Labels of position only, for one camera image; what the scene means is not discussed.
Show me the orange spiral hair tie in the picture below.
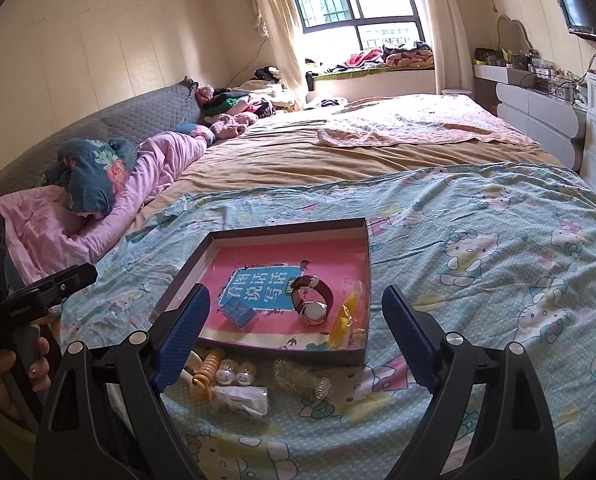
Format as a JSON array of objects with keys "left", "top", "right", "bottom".
[{"left": 189, "top": 346, "right": 227, "bottom": 403}]

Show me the pearl hair clip pair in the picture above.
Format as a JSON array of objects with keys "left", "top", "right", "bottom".
[{"left": 214, "top": 359, "right": 257, "bottom": 387}]

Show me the vanity mirror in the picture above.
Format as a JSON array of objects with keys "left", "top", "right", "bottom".
[{"left": 496, "top": 15, "right": 532, "bottom": 54}]

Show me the bracelet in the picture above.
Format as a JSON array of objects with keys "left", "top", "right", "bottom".
[{"left": 271, "top": 357, "right": 334, "bottom": 401}]

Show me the clothes pile at bedhead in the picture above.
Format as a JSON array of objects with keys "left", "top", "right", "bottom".
[{"left": 195, "top": 66, "right": 301, "bottom": 140}]

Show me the cream hair claw clip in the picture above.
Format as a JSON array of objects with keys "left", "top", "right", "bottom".
[{"left": 180, "top": 351, "right": 204, "bottom": 385}]

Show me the dark jewelry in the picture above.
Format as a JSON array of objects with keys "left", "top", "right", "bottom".
[{"left": 210, "top": 386, "right": 269, "bottom": 419}]

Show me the brown strap wristwatch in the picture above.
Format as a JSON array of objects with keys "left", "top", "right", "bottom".
[{"left": 290, "top": 274, "right": 334, "bottom": 325}]

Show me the clothes pile on windowsill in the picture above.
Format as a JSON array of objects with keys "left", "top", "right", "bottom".
[{"left": 326, "top": 40, "right": 435, "bottom": 73}]

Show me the grey quilted headboard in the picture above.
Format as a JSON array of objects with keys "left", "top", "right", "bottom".
[{"left": 0, "top": 78, "right": 200, "bottom": 197}]

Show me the grey white dresser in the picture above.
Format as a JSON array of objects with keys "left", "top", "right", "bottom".
[{"left": 473, "top": 64, "right": 586, "bottom": 171}]

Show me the yellow item in plastic bag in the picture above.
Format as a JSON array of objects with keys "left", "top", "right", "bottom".
[{"left": 328, "top": 281, "right": 368, "bottom": 351}]

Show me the pink quilt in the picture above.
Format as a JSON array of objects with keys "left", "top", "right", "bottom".
[{"left": 0, "top": 125, "right": 216, "bottom": 284}]

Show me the hello kitty blue bedsheet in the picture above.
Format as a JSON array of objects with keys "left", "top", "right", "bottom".
[{"left": 62, "top": 162, "right": 596, "bottom": 479}]

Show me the tan brown blanket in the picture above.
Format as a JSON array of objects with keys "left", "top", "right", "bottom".
[{"left": 129, "top": 112, "right": 559, "bottom": 231}]

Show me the person's left hand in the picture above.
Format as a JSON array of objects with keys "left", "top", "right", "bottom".
[{"left": 0, "top": 336, "right": 52, "bottom": 421}]

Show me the pink book blue label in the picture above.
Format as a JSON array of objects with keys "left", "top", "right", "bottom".
[{"left": 198, "top": 236, "right": 371, "bottom": 356}]

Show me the dark cardboard box tray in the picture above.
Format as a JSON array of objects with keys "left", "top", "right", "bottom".
[{"left": 149, "top": 218, "right": 371, "bottom": 366}]

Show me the small blue box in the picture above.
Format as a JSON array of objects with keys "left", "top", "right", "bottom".
[{"left": 220, "top": 298, "right": 257, "bottom": 330}]

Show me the cream curtain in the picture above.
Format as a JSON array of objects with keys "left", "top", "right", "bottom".
[{"left": 251, "top": 0, "right": 307, "bottom": 96}]

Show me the pink floral blanket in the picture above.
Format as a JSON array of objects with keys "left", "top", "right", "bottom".
[{"left": 318, "top": 94, "right": 533, "bottom": 148}]

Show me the teal floral pillow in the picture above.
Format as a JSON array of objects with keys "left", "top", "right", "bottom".
[{"left": 38, "top": 139, "right": 138, "bottom": 219}]

